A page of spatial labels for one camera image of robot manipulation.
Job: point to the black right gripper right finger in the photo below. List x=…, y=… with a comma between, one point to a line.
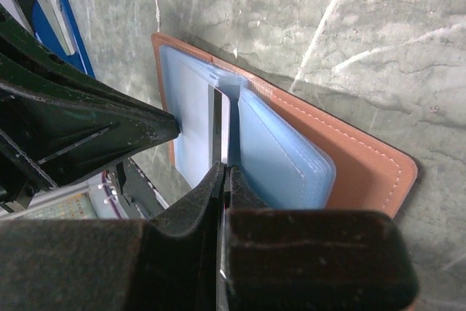
x=312, y=259

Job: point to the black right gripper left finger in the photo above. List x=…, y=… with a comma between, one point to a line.
x=167, y=263

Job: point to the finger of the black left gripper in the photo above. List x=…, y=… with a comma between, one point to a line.
x=46, y=146
x=30, y=70

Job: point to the tan leather card holder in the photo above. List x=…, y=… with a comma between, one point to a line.
x=293, y=154

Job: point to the blue black lighter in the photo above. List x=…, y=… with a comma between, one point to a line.
x=56, y=28

